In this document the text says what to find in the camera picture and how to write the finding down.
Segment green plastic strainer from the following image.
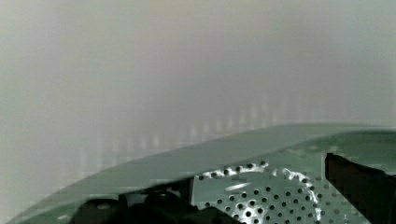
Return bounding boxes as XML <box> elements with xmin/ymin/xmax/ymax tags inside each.
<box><xmin>7</xmin><ymin>123</ymin><xmax>395</xmax><ymax>224</ymax></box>

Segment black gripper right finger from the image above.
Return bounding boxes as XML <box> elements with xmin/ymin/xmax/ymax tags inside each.
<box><xmin>325</xmin><ymin>153</ymin><xmax>396</xmax><ymax>224</ymax></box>

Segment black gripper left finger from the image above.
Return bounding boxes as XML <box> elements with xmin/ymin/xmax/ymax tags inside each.
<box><xmin>119</xmin><ymin>176</ymin><xmax>195</xmax><ymax>213</ymax></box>

